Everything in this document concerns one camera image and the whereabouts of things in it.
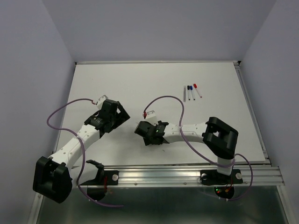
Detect purple highlighter pen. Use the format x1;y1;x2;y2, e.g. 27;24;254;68
183;86;186;102

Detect black marker pen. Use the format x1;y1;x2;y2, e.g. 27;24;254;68
187;89;191;100

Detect blue marker pen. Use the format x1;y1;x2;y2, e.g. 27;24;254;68
189;85;196;100

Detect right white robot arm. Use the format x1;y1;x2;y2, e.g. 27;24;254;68
135;117;239;182

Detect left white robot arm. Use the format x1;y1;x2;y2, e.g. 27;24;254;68
33;96;130;203

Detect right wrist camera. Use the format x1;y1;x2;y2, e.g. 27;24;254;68
143;110;158;126

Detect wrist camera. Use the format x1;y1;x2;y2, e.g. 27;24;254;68
143;110;158;126
92;95;109;110

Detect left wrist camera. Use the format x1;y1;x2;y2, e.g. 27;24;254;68
92;95;109;110

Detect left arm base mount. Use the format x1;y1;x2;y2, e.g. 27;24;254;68
78;160;119;186

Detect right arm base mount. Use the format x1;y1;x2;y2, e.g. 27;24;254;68
199;169;243;186

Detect aluminium frame rail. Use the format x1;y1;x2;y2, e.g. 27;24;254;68
37;165;285;188

